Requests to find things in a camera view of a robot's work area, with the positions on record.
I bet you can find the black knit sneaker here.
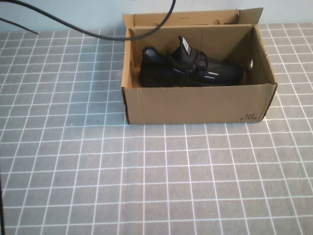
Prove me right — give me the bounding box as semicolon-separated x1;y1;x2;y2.
138;35;245;88

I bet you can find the brown cardboard shoe box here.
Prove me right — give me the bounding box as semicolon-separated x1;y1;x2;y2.
121;7;278;125

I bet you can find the grey white-checked tablecloth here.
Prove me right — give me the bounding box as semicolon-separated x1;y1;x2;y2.
0;22;313;235

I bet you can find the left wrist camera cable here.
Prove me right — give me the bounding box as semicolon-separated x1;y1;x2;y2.
9;0;177;42

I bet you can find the flat black left arm cable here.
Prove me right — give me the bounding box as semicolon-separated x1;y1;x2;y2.
0;17;39;35

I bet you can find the thin black cable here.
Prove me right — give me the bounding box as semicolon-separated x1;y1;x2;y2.
0;168;4;235

